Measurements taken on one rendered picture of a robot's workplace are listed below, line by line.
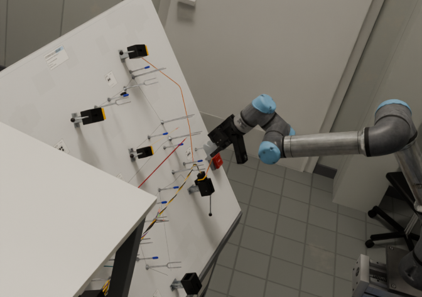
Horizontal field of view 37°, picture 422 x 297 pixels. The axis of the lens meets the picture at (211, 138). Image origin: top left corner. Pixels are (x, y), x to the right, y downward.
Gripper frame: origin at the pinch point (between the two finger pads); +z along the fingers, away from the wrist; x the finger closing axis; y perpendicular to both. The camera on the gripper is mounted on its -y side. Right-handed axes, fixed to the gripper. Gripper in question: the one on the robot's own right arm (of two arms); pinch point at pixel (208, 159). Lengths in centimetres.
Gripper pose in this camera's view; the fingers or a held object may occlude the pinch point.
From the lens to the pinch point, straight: 237.9
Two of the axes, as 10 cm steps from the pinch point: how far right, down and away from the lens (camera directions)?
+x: -4.4, 3.3, -8.3
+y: -6.3, -7.7, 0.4
